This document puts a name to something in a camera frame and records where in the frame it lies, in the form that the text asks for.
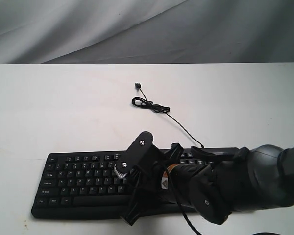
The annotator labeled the black keyboard usb cable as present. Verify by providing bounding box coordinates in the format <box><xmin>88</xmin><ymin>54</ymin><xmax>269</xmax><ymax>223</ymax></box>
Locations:
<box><xmin>131</xmin><ymin>82</ymin><xmax>205</xmax><ymax>149</ymax></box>

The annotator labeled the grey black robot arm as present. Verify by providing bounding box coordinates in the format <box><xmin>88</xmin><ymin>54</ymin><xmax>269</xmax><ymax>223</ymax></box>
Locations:
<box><xmin>114</xmin><ymin>131</ymin><xmax>294</xmax><ymax>225</ymax></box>

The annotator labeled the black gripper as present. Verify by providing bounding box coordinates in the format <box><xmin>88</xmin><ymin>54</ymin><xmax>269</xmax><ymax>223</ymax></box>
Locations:
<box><xmin>114</xmin><ymin>131</ymin><xmax>184</xmax><ymax>226</ymax></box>

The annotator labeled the black acer keyboard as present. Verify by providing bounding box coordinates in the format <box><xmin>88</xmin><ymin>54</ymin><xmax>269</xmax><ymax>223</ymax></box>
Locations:
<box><xmin>31</xmin><ymin>148</ymin><xmax>226</xmax><ymax>220</ymax></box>

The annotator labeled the grey backdrop cloth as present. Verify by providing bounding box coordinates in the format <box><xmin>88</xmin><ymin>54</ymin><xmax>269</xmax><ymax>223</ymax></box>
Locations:
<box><xmin>0</xmin><ymin>0</ymin><xmax>294</xmax><ymax>64</ymax></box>

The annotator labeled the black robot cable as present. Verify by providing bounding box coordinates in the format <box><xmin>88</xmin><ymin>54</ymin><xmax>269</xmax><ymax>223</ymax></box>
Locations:
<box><xmin>159</xmin><ymin>166</ymin><xmax>206</xmax><ymax>235</ymax></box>

